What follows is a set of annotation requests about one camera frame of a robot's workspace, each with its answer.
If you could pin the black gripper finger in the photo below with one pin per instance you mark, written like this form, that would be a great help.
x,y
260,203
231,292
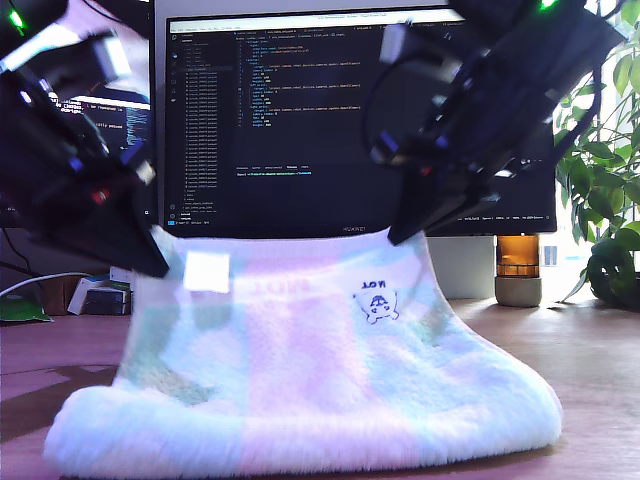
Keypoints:
x,y
470,207
110,225
425,200

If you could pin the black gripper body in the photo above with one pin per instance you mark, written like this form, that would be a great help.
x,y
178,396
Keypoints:
x,y
50,130

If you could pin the pastel striped fluffy tea towel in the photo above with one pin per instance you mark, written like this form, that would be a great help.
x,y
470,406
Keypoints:
x,y
300,375

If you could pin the white and blue slim box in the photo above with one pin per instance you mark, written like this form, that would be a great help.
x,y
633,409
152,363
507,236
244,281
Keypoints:
x,y
80,295

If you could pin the dark grey small box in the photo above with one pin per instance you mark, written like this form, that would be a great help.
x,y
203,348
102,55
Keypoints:
x,y
105,302

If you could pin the amber glass lamp grey base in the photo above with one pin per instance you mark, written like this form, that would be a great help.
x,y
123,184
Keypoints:
x,y
517,270

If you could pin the black monitor with terminal window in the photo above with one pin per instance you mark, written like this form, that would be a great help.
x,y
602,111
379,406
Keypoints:
x,y
137,125

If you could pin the brown cardboard box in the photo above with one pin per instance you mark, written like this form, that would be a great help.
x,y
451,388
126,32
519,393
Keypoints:
x,y
57,295

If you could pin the green plastic bag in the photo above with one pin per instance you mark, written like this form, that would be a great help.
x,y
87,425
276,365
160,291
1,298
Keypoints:
x,y
20,307

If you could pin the green leafy houseplant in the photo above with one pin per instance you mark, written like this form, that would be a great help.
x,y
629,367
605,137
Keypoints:
x,y
600,175

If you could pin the black Huawei monitor with stand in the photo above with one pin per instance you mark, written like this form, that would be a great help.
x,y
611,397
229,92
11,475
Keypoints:
x,y
300,125

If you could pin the small white wall socket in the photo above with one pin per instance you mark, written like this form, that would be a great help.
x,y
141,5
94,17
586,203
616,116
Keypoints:
x,y
550,255

